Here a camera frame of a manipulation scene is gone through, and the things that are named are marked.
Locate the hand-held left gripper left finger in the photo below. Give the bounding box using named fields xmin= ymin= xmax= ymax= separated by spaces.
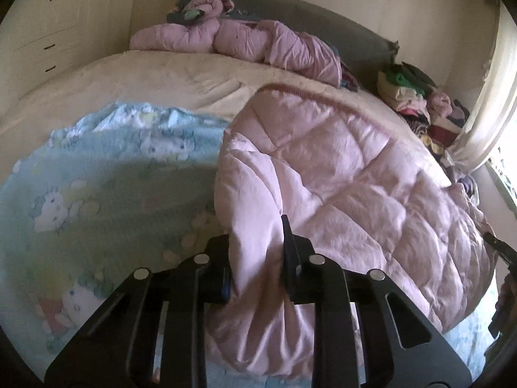
xmin=44 ymin=232 xmax=233 ymax=388

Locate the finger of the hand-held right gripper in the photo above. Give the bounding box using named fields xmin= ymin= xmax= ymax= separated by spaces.
xmin=482 ymin=231 xmax=517 ymax=268

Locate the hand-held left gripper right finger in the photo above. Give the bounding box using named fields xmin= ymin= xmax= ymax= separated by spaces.
xmin=280 ymin=214 xmax=473 ymax=388

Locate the pink quilted comforter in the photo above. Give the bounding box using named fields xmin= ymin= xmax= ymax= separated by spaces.
xmin=204 ymin=83 xmax=499 ymax=381

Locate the messy clothes pile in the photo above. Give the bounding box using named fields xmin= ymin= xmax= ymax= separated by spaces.
xmin=404 ymin=89 xmax=481 ymax=207

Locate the stack of folded clothes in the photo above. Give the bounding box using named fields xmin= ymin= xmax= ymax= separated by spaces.
xmin=375 ymin=60 xmax=439 ymax=114

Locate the white curtain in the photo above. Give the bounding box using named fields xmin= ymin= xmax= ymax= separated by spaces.
xmin=444 ymin=0 xmax=517 ymax=170

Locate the blue cat print blanket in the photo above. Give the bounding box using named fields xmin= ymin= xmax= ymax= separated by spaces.
xmin=0 ymin=103 xmax=497 ymax=388

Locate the patterned dark cloth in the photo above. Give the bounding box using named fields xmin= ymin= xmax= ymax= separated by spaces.
xmin=340 ymin=64 xmax=361 ymax=90

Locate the cream bed sheet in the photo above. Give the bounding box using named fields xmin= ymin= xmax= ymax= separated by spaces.
xmin=0 ymin=48 xmax=453 ymax=189

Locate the crumpled pink comforter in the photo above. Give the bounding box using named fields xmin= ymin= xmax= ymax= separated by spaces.
xmin=129 ymin=0 xmax=344 ymax=87

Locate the grey headboard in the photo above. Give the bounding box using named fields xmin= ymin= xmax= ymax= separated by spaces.
xmin=180 ymin=0 xmax=400 ymax=77

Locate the small dark green-marked item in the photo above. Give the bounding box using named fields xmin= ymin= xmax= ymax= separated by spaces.
xmin=167 ymin=8 xmax=205 ymax=23

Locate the cream wardrobe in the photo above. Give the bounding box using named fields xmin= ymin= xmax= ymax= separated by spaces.
xmin=0 ymin=0 xmax=140 ymax=108

